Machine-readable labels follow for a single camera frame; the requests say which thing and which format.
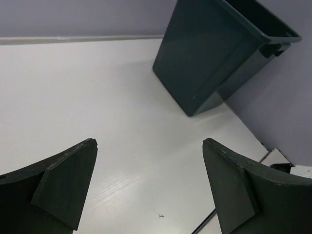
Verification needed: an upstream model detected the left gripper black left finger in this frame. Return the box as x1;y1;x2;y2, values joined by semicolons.
0;138;98;234

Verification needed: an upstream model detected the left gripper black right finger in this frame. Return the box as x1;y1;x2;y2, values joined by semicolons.
202;138;312;234

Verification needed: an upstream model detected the dark green plastic bin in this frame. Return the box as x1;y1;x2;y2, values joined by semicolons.
153;0;301;117

